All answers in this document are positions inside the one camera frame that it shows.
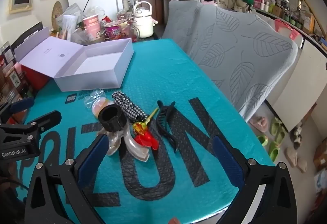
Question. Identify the grey foil pouch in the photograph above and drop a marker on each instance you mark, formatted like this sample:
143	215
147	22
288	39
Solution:
72	10

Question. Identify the red wrapper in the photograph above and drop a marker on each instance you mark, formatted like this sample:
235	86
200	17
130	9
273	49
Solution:
106	19

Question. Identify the row of bottles on shelf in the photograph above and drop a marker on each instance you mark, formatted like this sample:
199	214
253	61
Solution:
288	13

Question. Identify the glass mug with red liquid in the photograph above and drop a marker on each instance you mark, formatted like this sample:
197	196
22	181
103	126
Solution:
131	33

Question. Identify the pink paper cup with panda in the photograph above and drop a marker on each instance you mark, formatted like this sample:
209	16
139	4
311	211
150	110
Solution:
92	33

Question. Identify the small clear hair clip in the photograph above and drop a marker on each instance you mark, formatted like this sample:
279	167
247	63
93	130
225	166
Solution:
92	98

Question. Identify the woven straw fan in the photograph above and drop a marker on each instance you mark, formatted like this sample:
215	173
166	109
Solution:
56	13

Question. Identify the lollipop with yellow stick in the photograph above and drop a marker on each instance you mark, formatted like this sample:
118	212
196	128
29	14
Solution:
139	128

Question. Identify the lavender gift box with lid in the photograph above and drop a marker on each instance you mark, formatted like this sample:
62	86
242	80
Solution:
102	60

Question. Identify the pink slipper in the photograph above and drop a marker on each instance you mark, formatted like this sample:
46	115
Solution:
258	124

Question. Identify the teal printed bubble mat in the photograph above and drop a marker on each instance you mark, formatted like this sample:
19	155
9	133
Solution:
166	80

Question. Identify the pink round blush compact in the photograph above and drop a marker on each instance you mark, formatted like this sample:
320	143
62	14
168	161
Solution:
99	107

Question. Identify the cardboard box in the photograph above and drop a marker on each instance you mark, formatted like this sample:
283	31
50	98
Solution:
321	153

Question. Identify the printed paper sheet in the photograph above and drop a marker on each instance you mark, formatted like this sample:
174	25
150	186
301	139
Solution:
69	24

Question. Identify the green slipper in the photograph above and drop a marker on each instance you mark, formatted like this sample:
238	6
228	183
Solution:
275	125
280	138
262	140
273	154

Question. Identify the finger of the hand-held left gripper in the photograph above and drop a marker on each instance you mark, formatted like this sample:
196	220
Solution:
48	119
21	106

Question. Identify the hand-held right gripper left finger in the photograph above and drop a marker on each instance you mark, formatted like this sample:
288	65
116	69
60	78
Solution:
89	158

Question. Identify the black white fuzzy slipper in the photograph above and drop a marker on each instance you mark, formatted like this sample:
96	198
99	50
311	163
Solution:
296	135

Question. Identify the pink cloth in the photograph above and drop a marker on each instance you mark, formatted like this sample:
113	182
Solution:
286	29

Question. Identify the white cabinet panel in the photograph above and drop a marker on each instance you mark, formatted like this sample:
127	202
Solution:
301	80

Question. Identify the black board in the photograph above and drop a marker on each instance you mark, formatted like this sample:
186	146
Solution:
28	33

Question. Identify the red box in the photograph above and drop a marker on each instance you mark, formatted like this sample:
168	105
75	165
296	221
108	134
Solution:
35	79

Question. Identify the black white checkered scrunchie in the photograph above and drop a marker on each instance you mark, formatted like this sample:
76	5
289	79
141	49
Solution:
127	106

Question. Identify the purple instant noodle bowl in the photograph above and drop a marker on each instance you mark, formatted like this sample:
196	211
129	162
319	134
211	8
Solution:
113	32

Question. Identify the dark labelled box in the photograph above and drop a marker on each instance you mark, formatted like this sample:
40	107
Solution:
15	79

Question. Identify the beige plush slipper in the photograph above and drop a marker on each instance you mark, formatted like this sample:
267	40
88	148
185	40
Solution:
302	165
291	157

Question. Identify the white thermos jug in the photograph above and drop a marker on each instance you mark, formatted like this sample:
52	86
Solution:
143	24

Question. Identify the black hair claw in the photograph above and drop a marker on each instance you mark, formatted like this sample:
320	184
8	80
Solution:
163	124

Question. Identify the translucent curved hair clip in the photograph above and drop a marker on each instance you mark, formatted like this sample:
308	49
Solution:
132	146

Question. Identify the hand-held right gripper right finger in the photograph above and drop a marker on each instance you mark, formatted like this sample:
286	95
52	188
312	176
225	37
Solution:
227	160

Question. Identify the black ribbed cylinder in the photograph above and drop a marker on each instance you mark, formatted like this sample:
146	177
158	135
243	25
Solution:
107	121

